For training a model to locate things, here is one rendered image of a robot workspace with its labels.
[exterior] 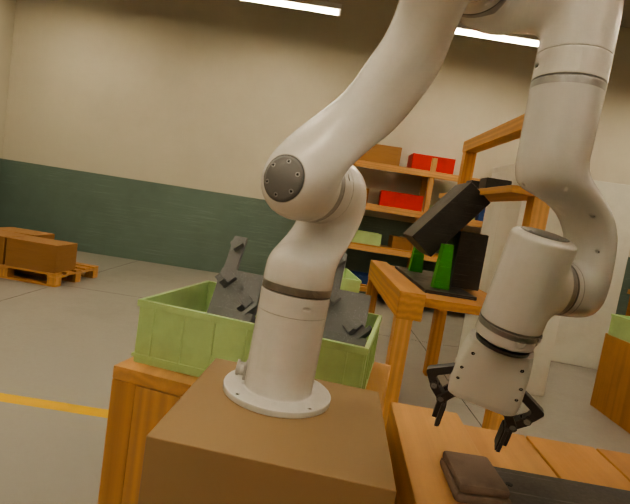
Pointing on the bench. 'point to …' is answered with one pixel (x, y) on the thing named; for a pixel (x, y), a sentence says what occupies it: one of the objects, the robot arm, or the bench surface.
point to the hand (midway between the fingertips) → (468, 428)
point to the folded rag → (473, 479)
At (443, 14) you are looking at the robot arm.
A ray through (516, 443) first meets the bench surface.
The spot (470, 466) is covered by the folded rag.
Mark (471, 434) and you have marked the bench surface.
